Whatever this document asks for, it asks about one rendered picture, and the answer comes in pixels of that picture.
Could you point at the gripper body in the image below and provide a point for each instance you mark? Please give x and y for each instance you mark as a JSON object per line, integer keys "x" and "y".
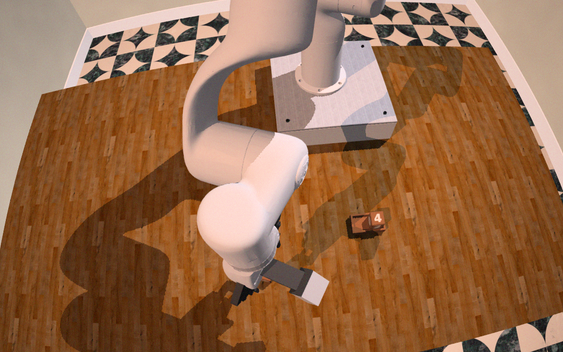
{"x": 249, "y": 279}

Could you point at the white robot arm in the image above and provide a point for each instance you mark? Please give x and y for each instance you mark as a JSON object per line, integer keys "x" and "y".
{"x": 257, "y": 171}

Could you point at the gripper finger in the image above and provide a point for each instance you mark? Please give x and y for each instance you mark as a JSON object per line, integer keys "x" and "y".
{"x": 240, "y": 293}
{"x": 277, "y": 225}

